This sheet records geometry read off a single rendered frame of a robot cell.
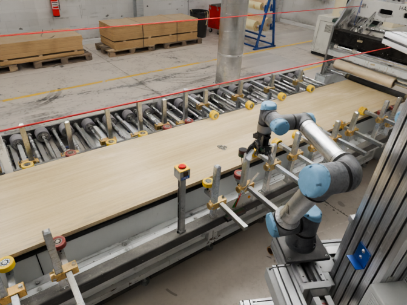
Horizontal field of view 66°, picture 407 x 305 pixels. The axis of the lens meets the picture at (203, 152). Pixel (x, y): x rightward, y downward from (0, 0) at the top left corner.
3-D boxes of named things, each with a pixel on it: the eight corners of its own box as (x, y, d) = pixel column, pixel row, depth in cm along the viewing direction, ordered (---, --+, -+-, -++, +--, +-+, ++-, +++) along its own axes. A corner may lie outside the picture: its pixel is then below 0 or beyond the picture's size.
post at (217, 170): (215, 221, 222) (221, 165, 196) (211, 223, 221) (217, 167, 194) (212, 218, 225) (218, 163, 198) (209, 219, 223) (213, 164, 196)
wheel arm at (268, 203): (281, 215, 207) (282, 210, 205) (277, 216, 205) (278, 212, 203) (238, 180, 236) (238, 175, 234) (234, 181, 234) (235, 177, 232)
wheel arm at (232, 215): (247, 230, 199) (248, 225, 197) (243, 232, 198) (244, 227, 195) (207, 191, 228) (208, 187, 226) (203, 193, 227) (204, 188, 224)
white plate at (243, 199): (252, 200, 236) (254, 190, 230) (225, 213, 223) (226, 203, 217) (252, 200, 236) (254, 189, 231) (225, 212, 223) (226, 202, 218)
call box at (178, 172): (190, 178, 182) (190, 168, 178) (180, 183, 179) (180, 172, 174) (183, 172, 187) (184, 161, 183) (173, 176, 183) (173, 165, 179)
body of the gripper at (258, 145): (256, 157, 159) (260, 136, 153) (251, 147, 166) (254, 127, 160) (271, 156, 160) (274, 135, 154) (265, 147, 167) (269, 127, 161)
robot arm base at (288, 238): (320, 252, 156) (326, 238, 150) (291, 255, 154) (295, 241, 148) (307, 229, 168) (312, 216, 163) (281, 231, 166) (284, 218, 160)
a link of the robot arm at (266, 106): (266, 107, 144) (258, 100, 151) (261, 128, 150) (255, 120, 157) (281, 106, 146) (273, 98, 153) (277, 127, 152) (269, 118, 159)
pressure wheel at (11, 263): (2, 273, 164) (-6, 258, 158) (19, 267, 168) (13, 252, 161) (2, 285, 159) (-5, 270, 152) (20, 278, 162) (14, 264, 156)
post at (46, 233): (69, 292, 173) (50, 231, 146) (63, 295, 171) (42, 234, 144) (68, 287, 175) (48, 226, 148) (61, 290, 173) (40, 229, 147)
